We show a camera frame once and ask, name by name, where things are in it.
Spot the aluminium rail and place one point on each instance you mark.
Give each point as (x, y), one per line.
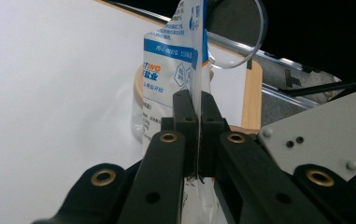
(278, 93)

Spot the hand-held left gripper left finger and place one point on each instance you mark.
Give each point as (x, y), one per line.
(186, 124)

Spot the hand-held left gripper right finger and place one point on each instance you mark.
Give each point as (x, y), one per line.
(210, 124)

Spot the white table mat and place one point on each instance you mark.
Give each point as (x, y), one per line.
(57, 93)

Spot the black stand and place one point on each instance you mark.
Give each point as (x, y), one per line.
(319, 88)

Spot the clear glass pitcher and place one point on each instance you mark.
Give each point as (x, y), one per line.
(256, 40)

